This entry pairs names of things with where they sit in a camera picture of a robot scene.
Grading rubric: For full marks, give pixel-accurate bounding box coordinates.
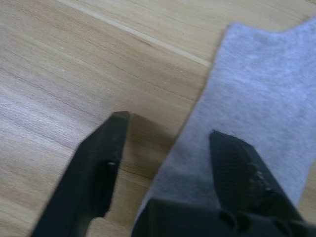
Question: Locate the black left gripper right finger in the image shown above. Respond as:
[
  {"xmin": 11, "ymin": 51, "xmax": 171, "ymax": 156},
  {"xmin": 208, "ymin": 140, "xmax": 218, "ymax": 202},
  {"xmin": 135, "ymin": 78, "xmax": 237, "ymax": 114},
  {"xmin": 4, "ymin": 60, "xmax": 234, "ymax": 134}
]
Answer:
[{"xmin": 209, "ymin": 130, "xmax": 305, "ymax": 222}]

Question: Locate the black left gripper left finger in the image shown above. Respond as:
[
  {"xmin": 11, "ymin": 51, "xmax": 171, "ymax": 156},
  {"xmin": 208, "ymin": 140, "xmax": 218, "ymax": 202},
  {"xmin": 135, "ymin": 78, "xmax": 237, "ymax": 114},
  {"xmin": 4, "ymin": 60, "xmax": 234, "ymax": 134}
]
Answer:
[{"xmin": 31, "ymin": 111, "xmax": 131, "ymax": 237}]

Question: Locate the light grey sock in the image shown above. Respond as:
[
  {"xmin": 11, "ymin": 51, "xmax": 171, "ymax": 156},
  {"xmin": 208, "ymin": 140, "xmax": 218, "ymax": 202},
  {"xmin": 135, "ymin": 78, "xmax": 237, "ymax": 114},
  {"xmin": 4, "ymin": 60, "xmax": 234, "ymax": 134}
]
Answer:
[{"xmin": 130, "ymin": 16, "xmax": 316, "ymax": 237}]

